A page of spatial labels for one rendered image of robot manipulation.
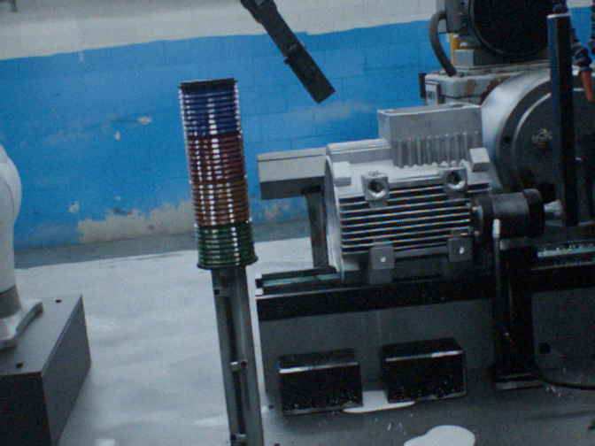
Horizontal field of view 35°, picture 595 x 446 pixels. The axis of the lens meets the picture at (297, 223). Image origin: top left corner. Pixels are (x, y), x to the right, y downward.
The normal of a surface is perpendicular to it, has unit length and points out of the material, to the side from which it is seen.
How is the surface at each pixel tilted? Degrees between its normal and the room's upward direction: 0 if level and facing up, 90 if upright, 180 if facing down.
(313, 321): 90
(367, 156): 88
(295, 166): 57
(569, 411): 0
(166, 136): 90
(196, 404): 0
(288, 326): 90
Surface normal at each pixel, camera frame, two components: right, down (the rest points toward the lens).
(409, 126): 0.07, 0.18
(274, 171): 0.00, -0.38
